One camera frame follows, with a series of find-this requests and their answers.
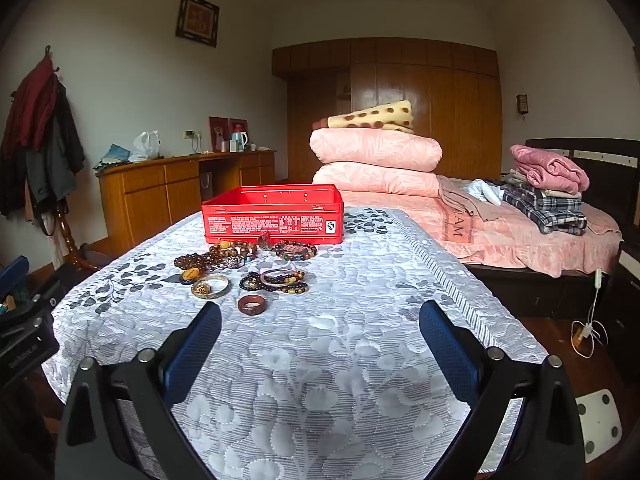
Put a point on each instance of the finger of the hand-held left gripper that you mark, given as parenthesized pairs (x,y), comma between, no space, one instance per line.
(12,274)

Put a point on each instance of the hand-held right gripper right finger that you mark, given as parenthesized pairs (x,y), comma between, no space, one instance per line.
(450,355)

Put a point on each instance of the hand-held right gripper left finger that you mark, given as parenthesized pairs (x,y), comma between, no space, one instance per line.
(195,350)

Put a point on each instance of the brown wooden bangle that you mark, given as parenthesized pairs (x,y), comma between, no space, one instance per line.
(240,305)

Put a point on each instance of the silver bangle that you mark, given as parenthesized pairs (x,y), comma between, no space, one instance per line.
(225,282)

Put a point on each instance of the red plastic box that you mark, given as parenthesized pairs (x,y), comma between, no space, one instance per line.
(270,210)

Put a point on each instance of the wooden coat rack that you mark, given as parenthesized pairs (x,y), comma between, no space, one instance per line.
(70,245)

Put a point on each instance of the bed with pink cover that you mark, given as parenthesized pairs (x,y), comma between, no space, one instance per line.
(500,255)

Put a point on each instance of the white grey quilted bedspread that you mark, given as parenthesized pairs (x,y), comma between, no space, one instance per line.
(325,360)

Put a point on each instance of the hanging dark clothes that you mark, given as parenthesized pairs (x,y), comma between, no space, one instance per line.
(40,150)

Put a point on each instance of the beige lettered blanket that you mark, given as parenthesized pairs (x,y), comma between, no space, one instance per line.
(460,210)

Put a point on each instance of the wooden sideboard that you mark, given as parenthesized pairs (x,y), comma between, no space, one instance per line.
(145,195)

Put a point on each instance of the blue cloth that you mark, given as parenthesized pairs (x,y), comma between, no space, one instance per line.
(115,155)

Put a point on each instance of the white bathroom scale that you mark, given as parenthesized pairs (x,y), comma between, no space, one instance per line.
(597,425)

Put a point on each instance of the white cloth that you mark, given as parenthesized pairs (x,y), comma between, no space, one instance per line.
(482,190)

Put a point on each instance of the grey paper bag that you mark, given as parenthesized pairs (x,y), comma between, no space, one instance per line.
(206,181)

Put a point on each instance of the stack of folded plaid clothes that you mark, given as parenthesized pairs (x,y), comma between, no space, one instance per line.
(545,207)

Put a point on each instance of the white plastic bag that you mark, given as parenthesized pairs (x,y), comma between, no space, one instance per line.
(146,146)

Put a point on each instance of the folded pink quilt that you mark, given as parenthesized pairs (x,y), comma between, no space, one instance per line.
(375,180)
(375,147)

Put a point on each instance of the teal electric kettle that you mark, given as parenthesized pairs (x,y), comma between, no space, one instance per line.
(239,141)

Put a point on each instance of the folded pink fleece blanket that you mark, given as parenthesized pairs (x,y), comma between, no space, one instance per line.
(550,165)

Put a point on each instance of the red framed photo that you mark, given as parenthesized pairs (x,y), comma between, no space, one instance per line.
(238,124)
(218,135)

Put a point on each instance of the dark wooden headboard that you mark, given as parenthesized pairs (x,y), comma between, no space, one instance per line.
(615,180)

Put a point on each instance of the wooden door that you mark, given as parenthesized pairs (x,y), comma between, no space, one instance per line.
(305,130)

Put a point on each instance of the yellow brown spotted blanket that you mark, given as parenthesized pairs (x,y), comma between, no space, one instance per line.
(375,115)

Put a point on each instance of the wooden wardrobe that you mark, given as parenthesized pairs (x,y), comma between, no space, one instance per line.
(450,100)

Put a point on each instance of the white wall socket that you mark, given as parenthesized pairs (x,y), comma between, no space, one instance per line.
(191,135)

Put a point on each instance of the small wall ornament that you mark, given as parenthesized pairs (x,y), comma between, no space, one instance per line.
(522,104)

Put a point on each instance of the dark framed wall picture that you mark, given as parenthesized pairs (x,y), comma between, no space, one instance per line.
(197,19)

